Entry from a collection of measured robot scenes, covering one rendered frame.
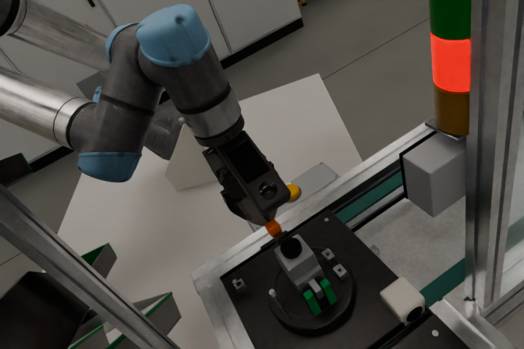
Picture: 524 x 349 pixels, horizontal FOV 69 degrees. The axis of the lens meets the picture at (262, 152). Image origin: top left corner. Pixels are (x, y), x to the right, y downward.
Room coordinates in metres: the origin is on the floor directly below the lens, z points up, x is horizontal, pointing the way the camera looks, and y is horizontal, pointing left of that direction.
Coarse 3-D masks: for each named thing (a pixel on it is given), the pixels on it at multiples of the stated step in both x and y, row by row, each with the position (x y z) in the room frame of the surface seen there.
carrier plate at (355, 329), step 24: (336, 216) 0.46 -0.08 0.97; (312, 240) 0.43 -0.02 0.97; (336, 240) 0.41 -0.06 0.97; (360, 240) 0.39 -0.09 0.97; (264, 264) 0.42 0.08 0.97; (360, 264) 0.35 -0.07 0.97; (384, 264) 0.33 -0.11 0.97; (264, 288) 0.38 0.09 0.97; (360, 288) 0.31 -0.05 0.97; (240, 312) 0.36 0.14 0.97; (264, 312) 0.34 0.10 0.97; (360, 312) 0.28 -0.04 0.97; (384, 312) 0.26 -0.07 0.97; (264, 336) 0.30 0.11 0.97; (288, 336) 0.29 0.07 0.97; (312, 336) 0.27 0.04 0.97; (336, 336) 0.26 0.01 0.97; (360, 336) 0.25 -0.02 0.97; (384, 336) 0.23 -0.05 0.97
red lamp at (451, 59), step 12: (432, 36) 0.27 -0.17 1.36; (432, 48) 0.27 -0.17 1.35; (444, 48) 0.26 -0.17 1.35; (456, 48) 0.25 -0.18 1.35; (468, 48) 0.25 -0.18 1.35; (432, 60) 0.28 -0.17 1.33; (444, 60) 0.26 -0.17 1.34; (456, 60) 0.25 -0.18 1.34; (468, 60) 0.25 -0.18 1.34; (444, 72) 0.26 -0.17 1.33; (456, 72) 0.25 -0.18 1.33; (468, 72) 0.25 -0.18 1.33; (444, 84) 0.26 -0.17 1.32; (456, 84) 0.25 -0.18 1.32; (468, 84) 0.25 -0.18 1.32
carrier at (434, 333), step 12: (420, 324) 0.23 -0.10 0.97; (432, 324) 0.22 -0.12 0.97; (444, 324) 0.22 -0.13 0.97; (408, 336) 0.22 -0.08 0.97; (420, 336) 0.22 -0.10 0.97; (432, 336) 0.21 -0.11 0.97; (444, 336) 0.20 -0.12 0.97; (456, 336) 0.20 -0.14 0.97; (396, 348) 0.21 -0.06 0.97; (408, 348) 0.21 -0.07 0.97; (420, 348) 0.20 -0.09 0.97; (432, 348) 0.20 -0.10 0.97; (444, 348) 0.19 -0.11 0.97; (456, 348) 0.19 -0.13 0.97; (468, 348) 0.18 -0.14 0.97
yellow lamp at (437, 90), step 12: (444, 96) 0.26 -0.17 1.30; (456, 96) 0.25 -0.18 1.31; (468, 96) 0.24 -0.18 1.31; (444, 108) 0.26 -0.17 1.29; (456, 108) 0.25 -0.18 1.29; (468, 108) 0.24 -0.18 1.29; (444, 120) 0.26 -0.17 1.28; (456, 120) 0.25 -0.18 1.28; (468, 120) 0.24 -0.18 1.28; (456, 132) 0.25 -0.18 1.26; (468, 132) 0.24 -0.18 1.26
